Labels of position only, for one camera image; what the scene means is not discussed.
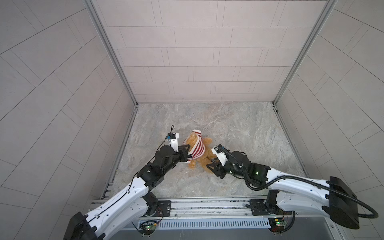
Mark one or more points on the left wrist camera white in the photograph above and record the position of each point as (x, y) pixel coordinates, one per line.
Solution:
(172, 138)

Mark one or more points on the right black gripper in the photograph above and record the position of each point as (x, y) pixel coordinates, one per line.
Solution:
(219, 168)

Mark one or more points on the aluminium corner post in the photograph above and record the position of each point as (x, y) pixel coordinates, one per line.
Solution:
(324, 14)
(90, 7)

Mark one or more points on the brown plush teddy bear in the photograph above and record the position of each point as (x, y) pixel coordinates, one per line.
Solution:
(206, 158)

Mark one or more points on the green circuit board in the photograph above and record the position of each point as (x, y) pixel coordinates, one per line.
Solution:
(277, 224)
(148, 227)

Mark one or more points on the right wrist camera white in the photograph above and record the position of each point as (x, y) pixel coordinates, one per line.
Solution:
(220, 154)

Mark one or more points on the right green circuit board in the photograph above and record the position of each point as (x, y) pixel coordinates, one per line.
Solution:
(277, 224)

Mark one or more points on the red white striped knit sweater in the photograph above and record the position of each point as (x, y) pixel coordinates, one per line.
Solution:
(197, 148)

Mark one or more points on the left aluminium corner post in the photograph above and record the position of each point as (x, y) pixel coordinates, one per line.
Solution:
(90, 7)

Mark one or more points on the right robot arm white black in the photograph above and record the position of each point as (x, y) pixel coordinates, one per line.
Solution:
(332, 198)

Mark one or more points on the aluminium mounting rail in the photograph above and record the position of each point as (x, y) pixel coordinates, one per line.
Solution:
(235, 207)

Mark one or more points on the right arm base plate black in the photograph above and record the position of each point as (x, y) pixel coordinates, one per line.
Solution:
(261, 208)

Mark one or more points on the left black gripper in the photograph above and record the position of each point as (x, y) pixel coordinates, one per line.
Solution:
(183, 155)

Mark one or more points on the left green circuit board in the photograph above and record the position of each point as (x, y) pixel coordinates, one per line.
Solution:
(148, 227)

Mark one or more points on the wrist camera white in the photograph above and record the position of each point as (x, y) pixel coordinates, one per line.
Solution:
(172, 138)
(220, 154)

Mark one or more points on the white ventilation grille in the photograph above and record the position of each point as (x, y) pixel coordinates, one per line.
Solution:
(214, 224)

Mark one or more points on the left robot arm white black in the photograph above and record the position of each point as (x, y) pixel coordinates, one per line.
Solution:
(134, 201)

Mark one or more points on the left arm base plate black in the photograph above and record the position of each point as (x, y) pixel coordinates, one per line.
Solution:
(159, 209)

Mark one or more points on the right aluminium corner post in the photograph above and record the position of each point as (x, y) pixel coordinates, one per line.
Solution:
(324, 14)

